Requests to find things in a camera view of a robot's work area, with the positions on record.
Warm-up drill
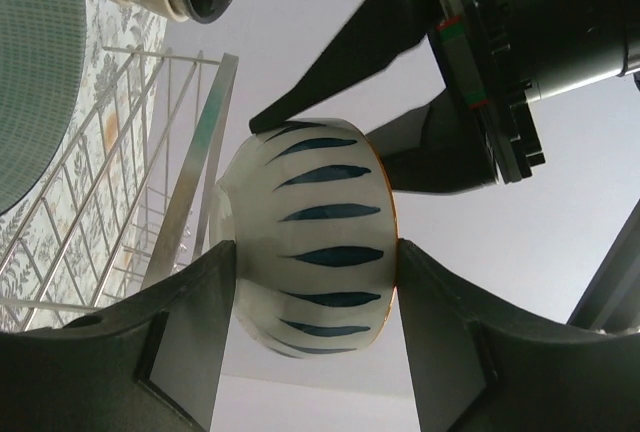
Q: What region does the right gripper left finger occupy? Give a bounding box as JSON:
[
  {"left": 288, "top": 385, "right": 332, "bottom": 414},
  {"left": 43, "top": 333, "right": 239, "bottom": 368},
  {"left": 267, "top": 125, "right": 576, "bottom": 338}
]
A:
[{"left": 1, "top": 241, "right": 236, "bottom": 431}]

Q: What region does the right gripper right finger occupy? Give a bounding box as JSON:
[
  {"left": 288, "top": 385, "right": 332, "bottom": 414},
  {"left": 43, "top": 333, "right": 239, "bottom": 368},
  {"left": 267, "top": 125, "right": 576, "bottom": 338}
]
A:
[{"left": 397, "top": 239, "right": 639, "bottom": 431}]

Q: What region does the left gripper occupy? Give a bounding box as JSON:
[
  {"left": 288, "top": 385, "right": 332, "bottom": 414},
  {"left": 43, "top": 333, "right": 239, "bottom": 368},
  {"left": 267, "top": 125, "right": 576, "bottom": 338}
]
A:
[{"left": 249, "top": 0, "right": 639, "bottom": 195}]

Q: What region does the white bowl with dark stripes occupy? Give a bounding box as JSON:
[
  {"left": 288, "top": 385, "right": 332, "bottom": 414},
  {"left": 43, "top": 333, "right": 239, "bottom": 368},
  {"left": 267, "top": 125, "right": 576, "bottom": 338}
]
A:
[{"left": 209, "top": 119, "right": 398, "bottom": 358}]

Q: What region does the pale green ribbed bowl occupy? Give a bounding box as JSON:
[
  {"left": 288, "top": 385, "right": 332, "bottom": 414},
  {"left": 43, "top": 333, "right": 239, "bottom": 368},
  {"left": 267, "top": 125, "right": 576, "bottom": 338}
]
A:
[{"left": 1, "top": 0, "right": 87, "bottom": 212}]

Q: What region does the floral table mat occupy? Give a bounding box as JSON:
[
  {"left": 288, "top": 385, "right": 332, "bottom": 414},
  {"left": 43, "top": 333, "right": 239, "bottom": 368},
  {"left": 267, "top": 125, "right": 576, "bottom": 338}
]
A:
[{"left": 1, "top": 0, "right": 202, "bottom": 333}]

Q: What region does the wire dish rack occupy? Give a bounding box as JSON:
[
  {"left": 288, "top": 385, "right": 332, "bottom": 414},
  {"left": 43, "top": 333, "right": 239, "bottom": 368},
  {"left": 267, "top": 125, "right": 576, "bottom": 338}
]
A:
[{"left": 1, "top": 47, "right": 239, "bottom": 333}]

